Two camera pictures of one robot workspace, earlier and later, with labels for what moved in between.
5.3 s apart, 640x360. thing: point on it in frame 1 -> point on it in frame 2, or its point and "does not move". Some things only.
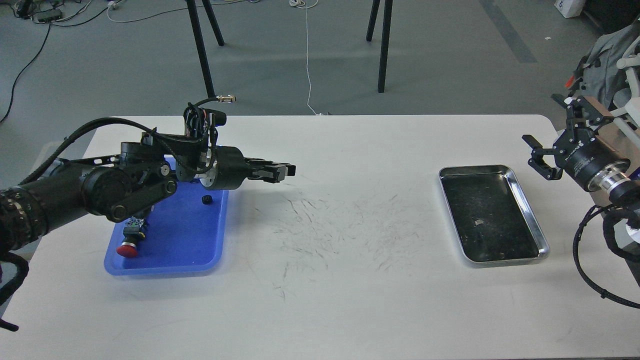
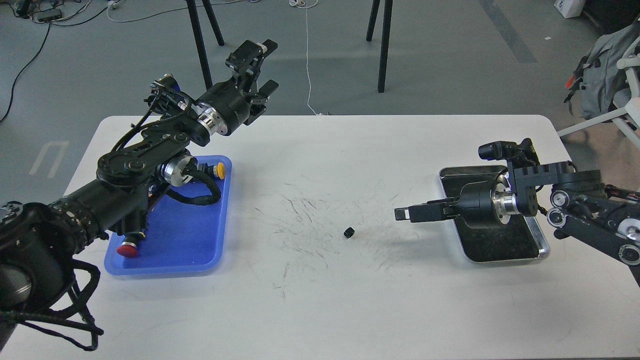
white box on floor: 570,8 does not move
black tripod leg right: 385,38 does not move
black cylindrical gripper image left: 231,168 -> 226,104
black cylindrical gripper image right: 578,150 -> 481,205
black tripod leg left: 216,30 does not move
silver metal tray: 492,222 does not move
